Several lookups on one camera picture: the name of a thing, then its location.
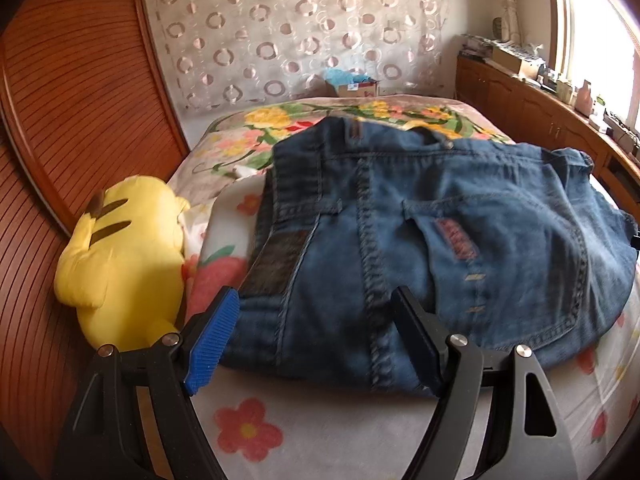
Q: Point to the light blue cloth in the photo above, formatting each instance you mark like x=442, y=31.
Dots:
x=345, y=76

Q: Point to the wooden low cabinet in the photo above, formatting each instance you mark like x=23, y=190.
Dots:
x=525, y=105

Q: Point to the row of small household clutter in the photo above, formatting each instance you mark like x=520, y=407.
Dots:
x=520, y=60

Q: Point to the yellow plush toy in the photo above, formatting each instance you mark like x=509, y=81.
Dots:
x=125, y=260

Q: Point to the small cardboard box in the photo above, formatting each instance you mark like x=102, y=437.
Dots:
x=357, y=90

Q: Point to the window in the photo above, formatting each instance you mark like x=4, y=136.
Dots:
x=600, y=35

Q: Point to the white patterned curtain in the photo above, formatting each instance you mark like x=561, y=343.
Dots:
x=507, y=0

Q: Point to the circle-patterned wall cloth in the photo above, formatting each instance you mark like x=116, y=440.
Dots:
x=275, y=35

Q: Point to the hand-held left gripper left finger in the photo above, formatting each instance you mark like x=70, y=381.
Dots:
x=210, y=340

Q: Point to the floral blanket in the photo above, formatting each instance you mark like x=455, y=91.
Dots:
x=325, y=430

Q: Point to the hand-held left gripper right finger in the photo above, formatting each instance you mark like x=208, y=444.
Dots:
x=420, y=345

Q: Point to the wooden slatted panel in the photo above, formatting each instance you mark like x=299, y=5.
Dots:
x=75, y=110

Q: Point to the blue denim pants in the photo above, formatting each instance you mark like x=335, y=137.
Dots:
x=350, y=235

